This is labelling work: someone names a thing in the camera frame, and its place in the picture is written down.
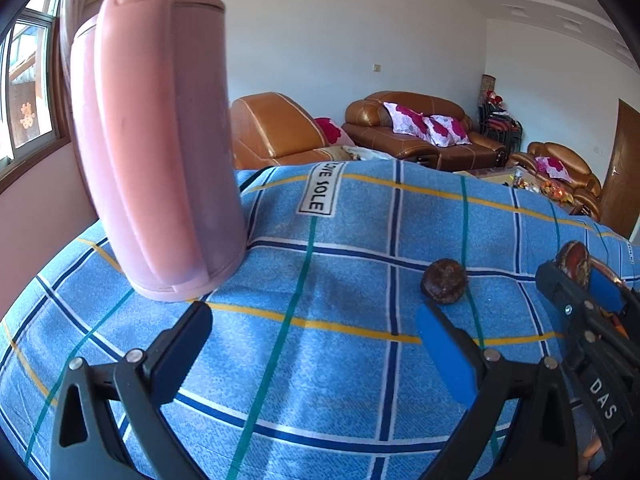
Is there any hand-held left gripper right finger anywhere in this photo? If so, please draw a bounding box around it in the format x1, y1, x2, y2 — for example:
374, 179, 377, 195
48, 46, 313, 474
416, 301, 583, 480

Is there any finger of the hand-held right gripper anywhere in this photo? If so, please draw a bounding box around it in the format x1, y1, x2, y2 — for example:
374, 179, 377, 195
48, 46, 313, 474
590, 256, 640, 318
535, 259, 603, 356

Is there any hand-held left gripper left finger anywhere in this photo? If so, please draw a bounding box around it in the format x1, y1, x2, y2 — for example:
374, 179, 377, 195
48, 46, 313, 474
49, 301, 215, 480

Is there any dark brown passion fruit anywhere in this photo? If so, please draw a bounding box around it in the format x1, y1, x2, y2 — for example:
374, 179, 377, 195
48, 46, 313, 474
556, 241, 593, 288
420, 258, 468, 305

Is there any pile of snacks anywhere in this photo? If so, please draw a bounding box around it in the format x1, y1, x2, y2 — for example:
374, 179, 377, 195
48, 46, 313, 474
510, 170, 576, 203

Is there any brown wooden door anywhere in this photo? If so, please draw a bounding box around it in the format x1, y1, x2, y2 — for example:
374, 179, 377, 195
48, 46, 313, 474
599, 98, 640, 241

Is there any small brown leather armchair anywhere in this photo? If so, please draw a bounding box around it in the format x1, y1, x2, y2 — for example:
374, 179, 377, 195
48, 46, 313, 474
520, 141, 602, 221

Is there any red floral pillow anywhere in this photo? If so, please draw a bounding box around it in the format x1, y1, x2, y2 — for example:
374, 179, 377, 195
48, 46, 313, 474
382, 102, 432, 138
535, 156, 571, 181
314, 117, 357, 148
422, 114, 472, 147

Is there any blue plaid blanket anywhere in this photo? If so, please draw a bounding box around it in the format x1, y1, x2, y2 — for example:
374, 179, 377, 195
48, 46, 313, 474
0, 160, 640, 480

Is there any wooden coffee table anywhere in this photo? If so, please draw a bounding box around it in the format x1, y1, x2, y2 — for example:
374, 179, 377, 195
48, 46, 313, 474
452, 165, 576, 206

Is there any stack of dark chairs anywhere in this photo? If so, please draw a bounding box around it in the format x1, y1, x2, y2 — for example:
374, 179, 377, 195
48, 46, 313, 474
477, 100, 524, 153

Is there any pink plastic pitcher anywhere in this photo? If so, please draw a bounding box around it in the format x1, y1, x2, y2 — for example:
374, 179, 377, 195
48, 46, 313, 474
69, 0, 249, 303

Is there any orange leather armchair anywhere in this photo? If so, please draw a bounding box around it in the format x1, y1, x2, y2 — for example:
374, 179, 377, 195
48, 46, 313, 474
230, 92, 333, 170

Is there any brown leather sofa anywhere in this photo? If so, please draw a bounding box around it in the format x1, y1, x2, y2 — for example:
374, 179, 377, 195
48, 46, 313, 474
341, 91, 508, 171

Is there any pale curtain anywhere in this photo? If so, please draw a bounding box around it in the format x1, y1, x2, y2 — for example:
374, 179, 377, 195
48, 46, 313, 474
57, 0, 108, 76

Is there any wooden frame window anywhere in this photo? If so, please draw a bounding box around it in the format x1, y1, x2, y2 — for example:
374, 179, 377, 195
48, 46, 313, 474
0, 0, 71, 168

